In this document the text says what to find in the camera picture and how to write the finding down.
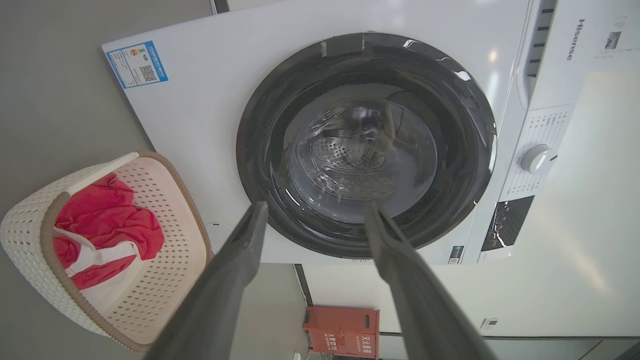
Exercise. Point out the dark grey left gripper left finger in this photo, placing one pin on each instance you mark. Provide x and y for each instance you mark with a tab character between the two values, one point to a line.
220	295

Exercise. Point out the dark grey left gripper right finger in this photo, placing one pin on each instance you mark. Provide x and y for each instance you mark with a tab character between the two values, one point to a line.
420	300

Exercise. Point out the white perforated plastic laundry basket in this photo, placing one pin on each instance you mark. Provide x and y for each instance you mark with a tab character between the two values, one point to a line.
107	250

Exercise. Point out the red fire extinguisher box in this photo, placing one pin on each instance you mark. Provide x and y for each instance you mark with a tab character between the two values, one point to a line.
342	332

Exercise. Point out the black washer display panel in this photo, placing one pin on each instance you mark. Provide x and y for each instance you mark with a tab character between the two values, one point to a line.
507	223

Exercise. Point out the red and white garment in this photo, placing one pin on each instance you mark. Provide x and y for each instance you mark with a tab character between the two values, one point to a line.
102	232

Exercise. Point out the round dark washing machine door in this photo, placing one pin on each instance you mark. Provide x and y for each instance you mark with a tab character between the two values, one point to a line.
366	145

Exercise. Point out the white round control knob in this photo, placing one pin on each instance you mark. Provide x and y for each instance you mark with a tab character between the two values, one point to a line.
537	159

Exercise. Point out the white front-load washing machine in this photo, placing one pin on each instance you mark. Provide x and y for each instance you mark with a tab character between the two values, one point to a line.
350	130

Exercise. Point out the blue energy label sticker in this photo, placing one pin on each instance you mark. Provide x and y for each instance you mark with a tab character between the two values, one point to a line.
137	64

